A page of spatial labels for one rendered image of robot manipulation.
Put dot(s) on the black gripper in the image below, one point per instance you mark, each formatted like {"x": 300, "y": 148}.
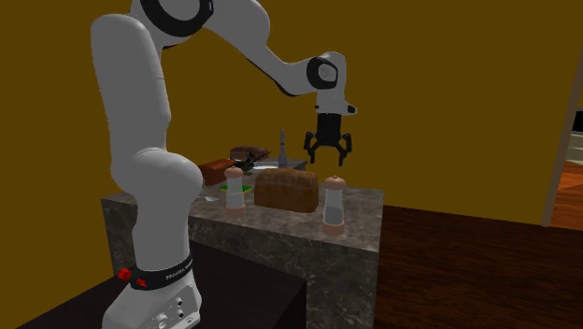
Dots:
{"x": 329, "y": 130}

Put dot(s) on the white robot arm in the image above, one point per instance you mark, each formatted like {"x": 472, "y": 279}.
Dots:
{"x": 136, "y": 136}

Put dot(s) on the clear shaker with tan cap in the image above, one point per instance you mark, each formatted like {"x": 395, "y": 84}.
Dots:
{"x": 235, "y": 191}
{"x": 334, "y": 205}

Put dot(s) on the brown bread loaf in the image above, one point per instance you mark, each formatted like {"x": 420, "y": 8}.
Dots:
{"x": 287, "y": 189}

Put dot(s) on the small black tool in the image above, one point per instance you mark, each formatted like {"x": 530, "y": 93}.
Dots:
{"x": 247, "y": 165}

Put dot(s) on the red-brown loaf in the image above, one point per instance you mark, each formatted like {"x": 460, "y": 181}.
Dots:
{"x": 214, "y": 171}

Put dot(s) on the grey door frame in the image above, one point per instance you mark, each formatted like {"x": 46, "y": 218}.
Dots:
{"x": 562, "y": 150}

